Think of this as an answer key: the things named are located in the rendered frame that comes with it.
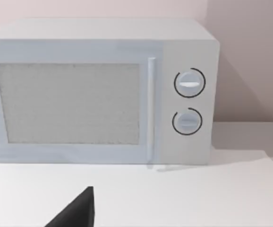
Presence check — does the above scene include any pale microwave door handle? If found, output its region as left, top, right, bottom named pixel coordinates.
left=146, top=56, right=156, bottom=170

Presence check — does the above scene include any pale microwave oven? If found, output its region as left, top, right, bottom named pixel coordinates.
left=0, top=18, right=221, bottom=166

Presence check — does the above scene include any pale microwave door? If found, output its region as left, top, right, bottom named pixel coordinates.
left=0, top=39, right=163, bottom=166

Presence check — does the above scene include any pale round microwave knob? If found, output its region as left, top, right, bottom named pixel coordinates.
left=177, top=112, right=197, bottom=132
left=179, top=71, right=202, bottom=94

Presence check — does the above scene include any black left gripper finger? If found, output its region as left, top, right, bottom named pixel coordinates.
left=44, top=186, right=96, bottom=227

